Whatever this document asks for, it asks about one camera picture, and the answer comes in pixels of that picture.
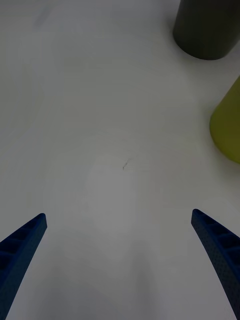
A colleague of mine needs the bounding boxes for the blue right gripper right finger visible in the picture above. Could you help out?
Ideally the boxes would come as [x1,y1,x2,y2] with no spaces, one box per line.
[190,208,240,320]

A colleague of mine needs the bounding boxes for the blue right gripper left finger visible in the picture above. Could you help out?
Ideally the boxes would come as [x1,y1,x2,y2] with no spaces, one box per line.
[0,212,48,320]

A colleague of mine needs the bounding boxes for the grey plastic waste bin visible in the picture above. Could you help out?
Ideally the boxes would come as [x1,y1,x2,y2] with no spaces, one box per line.
[172,0,240,61]

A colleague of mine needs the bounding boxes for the yellow-green plastic waste bin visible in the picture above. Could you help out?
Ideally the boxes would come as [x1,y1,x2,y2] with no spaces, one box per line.
[209,74,240,165]

